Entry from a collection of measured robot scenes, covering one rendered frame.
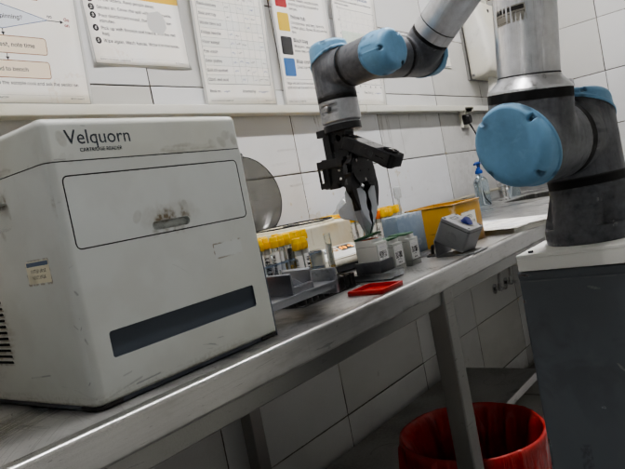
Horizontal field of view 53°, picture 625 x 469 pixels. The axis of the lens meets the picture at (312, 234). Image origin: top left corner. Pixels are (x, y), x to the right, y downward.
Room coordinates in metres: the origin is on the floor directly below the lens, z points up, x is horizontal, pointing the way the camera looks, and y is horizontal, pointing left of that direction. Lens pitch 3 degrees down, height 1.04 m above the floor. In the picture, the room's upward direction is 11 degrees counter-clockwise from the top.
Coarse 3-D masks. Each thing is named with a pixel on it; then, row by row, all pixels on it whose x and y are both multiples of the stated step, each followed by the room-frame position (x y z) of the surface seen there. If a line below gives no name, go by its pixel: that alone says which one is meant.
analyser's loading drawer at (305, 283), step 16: (288, 272) 0.96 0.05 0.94; (304, 272) 0.95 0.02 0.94; (320, 272) 0.99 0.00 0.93; (272, 288) 0.93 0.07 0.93; (288, 288) 0.91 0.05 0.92; (304, 288) 0.92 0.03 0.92; (320, 288) 0.95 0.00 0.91; (336, 288) 0.98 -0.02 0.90; (272, 304) 0.86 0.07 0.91; (288, 304) 0.89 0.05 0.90
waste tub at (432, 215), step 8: (464, 200) 1.55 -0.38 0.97; (472, 200) 1.51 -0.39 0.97; (416, 208) 1.55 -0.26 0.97; (424, 208) 1.48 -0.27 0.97; (432, 208) 1.47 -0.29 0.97; (440, 208) 1.46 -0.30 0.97; (448, 208) 1.44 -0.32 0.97; (456, 208) 1.44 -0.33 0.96; (464, 208) 1.47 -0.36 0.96; (472, 208) 1.50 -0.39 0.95; (424, 216) 1.49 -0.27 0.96; (432, 216) 1.47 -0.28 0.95; (440, 216) 1.46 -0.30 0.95; (464, 216) 1.47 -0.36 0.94; (472, 216) 1.50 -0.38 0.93; (480, 216) 1.52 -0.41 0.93; (424, 224) 1.49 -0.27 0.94; (432, 224) 1.47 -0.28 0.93; (432, 232) 1.48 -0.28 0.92; (432, 240) 1.48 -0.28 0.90
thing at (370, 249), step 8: (360, 240) 1.19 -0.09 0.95; (368, 240) 1.16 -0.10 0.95; (376, 240) 1.17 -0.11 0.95; (384, 240) 1.18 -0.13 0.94; (360, 248) 1.18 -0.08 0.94; (368, 248) 1.16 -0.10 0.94; (376, 248) 1.15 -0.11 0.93; (384, 248) 1.18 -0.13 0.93; (360, 256) 1.18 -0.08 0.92; (368, 256) 1.17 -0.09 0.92; (376, 256) 1.16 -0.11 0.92; (384, 256) 1.17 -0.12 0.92
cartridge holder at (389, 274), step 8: (360, 264) 1.17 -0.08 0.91; (368, 264) 1.16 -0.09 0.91; (376, 264) 1.15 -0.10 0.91; (384, 264) 1.16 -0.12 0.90; (392, 264) 1.18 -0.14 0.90; (360, 272) 1.18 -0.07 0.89; (368, 272) 1.16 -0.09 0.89; (376, 272) 1.16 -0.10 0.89; (384, 272) 1.16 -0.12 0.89; (392, 272) 1.15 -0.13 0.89; (400, 272) 1.17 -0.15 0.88; (360, 280) 1.18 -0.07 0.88; (368, 280) 1.16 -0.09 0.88; (384, 280) 1.15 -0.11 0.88
